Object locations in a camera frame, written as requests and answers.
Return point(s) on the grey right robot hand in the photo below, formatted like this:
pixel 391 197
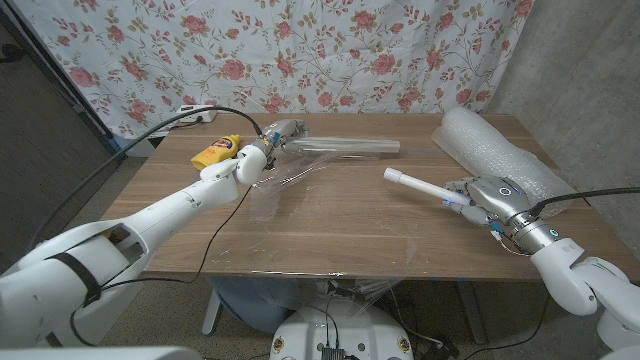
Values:
pixel 500 197

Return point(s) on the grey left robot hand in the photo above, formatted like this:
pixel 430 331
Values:
pixel 285 131

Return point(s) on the transparent cling film sheet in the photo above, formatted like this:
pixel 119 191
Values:
pixel 280 185

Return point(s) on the white cylindrical roll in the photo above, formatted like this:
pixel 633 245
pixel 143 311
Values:
pixel 425 186

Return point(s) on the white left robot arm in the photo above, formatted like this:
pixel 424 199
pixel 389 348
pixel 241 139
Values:
pixel 165 215

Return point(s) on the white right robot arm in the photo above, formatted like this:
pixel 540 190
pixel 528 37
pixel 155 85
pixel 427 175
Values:
pixel 570 275

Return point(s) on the bubble wrap roll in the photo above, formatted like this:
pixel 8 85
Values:
pixel 490 145

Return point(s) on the yellow squeeze bottle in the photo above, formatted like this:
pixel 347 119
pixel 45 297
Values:
pixel 215 154

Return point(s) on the floral print backdrop curtain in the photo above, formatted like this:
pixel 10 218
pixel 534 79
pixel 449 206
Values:
pixel 300 55

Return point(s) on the white power strip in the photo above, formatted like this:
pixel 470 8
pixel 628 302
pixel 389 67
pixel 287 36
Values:
pixel 192 115

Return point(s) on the table leg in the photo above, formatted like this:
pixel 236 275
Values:
pixel 470 312
pixel 211 312

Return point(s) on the grey blue bin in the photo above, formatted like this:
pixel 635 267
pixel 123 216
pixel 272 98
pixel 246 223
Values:
pixel 260 305

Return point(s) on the white robot torso base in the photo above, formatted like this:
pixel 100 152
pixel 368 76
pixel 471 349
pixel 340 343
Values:
pixel 345 332

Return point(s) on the dark partition panel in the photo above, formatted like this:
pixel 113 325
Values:
pixel 40 150

